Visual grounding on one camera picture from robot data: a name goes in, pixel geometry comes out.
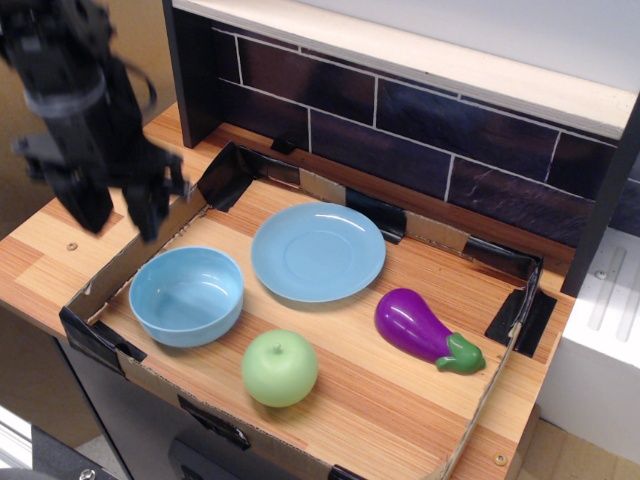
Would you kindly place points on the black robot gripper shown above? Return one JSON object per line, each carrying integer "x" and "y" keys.
{"x": 87, "y": 148}

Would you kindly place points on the light blue bowl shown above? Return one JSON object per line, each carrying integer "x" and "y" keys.
{"x": 188, "y": 297}

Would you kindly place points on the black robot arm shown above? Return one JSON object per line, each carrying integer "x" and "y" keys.
{"x": 61, "y": 50}

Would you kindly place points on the light blue plate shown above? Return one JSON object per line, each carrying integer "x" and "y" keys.
{"x": 317, "y": 252}

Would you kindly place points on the cardboard tray border with tape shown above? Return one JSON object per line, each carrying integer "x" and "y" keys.
{"x": 375, "y": 412}

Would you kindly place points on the green toy apple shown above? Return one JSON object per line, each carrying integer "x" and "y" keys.
{"x": 279, "y": 368}

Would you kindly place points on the purple toy eggplant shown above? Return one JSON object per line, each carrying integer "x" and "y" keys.
{"x": 405, "y": 320}

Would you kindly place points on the dark tile backsplash shelf unit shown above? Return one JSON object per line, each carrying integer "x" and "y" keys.
{"x": 519, "y": 155}

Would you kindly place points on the white foam block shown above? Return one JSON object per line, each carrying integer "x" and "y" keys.
{"x": 591, "y": 389}

